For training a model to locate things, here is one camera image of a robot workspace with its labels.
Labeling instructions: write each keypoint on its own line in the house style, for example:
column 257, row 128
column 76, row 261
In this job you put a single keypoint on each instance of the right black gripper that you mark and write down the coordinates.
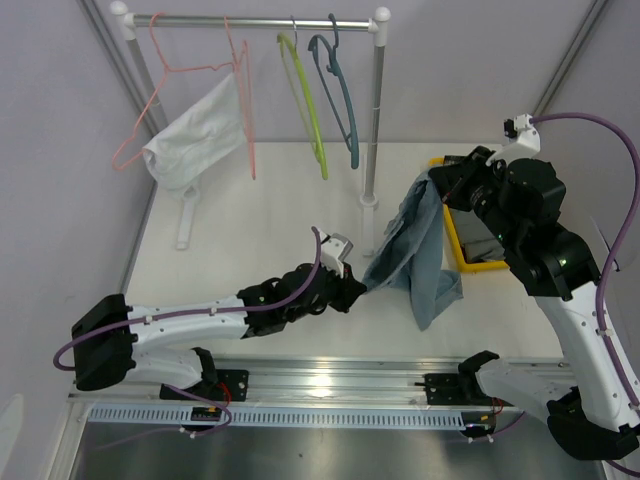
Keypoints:
column 448, row 177

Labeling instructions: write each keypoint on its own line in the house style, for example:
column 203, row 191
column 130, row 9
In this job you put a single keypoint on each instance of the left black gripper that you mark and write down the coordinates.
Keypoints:
column 348, row 289

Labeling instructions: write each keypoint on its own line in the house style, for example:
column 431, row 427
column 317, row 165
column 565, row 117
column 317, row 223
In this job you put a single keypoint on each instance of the light blue denim garment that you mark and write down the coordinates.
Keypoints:
column 410, row 257

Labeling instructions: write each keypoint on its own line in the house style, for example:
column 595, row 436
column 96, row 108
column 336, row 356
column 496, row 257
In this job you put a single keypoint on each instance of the white skirt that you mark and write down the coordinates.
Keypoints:
column 208, row 131

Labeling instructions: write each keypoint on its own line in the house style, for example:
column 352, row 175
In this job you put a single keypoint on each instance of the pink wire hanger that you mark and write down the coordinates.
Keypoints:
column 152, row 106
column 241, row 62

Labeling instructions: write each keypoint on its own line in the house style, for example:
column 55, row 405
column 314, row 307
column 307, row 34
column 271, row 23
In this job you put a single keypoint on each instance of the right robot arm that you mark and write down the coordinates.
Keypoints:
column 594, row 419

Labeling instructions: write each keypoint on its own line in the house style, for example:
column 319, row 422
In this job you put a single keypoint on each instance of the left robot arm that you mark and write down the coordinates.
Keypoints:
column 115, row 342

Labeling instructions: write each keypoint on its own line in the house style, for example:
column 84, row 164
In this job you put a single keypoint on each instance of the lime green hanger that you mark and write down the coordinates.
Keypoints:
column 299, row 87

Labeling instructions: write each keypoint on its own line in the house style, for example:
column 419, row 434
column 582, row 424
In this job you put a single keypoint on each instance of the grey folded garment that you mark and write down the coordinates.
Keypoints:
column 478, row 244

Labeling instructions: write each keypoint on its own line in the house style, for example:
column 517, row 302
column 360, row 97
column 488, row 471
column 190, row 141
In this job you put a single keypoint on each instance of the yellow plastic bin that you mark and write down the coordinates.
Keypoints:
column 462, row 266

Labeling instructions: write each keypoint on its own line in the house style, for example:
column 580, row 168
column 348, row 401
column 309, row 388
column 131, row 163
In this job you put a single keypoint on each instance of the white clothes rack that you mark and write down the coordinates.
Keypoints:
column 376, row 26

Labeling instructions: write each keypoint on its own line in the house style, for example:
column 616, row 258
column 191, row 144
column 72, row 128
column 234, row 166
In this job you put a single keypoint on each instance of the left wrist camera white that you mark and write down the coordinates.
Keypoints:
column 334, row 249

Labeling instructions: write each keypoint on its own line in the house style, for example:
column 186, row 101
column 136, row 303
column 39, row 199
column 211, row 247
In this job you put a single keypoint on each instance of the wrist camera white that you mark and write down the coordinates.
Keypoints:
column 334, row 249
column 523, row 140

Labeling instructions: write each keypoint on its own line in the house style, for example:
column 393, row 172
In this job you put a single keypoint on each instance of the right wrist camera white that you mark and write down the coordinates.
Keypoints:
column 523, row 140

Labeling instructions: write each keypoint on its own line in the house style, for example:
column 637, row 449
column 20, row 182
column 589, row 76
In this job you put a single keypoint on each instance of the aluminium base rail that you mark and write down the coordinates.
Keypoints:
column 327, row 381

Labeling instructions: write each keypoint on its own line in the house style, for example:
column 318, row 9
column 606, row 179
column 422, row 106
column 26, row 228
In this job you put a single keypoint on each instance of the right black mount plate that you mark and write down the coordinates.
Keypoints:
column 444, row 389

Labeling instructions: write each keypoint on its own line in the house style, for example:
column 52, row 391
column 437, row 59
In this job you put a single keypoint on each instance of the black mount plate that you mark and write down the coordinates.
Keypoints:
column 227, row 385
column 444, row 389

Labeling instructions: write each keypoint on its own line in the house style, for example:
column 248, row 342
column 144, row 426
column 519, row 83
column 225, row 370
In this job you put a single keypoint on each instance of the left black mount plate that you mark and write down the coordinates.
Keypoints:
column 227, row 385

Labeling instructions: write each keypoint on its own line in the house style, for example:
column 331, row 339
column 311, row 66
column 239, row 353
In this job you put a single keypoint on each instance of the perforated cable tray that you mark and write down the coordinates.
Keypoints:
column 415, row 419

